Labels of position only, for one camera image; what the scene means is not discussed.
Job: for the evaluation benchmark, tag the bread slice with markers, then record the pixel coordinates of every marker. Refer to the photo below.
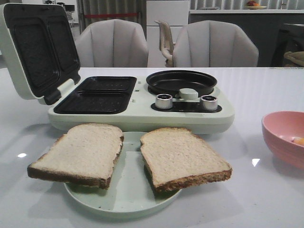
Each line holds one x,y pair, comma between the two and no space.
85,155
176,159

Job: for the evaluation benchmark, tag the pink bowl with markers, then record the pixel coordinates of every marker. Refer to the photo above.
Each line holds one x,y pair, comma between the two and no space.
279,129

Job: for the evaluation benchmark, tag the green breakfast maker lid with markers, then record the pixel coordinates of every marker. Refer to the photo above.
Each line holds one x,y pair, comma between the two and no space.
39,50

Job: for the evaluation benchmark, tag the orange shrimp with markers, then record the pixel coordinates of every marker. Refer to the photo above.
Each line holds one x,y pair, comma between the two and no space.
298,140

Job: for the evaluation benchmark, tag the green breakfast maker base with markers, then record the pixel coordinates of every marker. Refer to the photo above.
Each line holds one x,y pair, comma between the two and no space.
126,102

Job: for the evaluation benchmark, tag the left silver control knob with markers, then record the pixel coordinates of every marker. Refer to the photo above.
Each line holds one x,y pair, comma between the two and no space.
164,101

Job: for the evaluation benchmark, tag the silver control knob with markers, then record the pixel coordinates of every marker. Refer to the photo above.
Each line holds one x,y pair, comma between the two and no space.
164,101
208,103

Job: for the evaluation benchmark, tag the black round frying pan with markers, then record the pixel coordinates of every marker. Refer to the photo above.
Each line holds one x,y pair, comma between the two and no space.
171,81

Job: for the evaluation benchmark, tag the right silver control knob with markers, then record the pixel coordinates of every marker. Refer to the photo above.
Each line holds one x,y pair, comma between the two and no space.
208,103

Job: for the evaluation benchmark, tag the beige office chair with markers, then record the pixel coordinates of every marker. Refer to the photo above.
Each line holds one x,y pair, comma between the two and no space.
166,45

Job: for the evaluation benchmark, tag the left grey upholstered chair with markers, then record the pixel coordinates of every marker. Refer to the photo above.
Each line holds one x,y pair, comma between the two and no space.
112,43

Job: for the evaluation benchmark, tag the grey upholstered chair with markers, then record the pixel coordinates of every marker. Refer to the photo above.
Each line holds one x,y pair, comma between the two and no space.
214,44
112,43

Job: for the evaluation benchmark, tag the light green round plate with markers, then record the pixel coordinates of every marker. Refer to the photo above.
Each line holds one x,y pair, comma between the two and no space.
131,193

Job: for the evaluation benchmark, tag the right grey upholstered chair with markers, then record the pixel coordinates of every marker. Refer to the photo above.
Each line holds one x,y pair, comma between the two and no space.
214,44

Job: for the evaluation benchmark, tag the white cabinet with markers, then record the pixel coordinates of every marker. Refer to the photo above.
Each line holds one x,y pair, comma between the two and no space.
175,13

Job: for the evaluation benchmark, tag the fruit bowl on counter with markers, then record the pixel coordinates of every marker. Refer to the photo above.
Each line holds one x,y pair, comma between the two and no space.
253,5

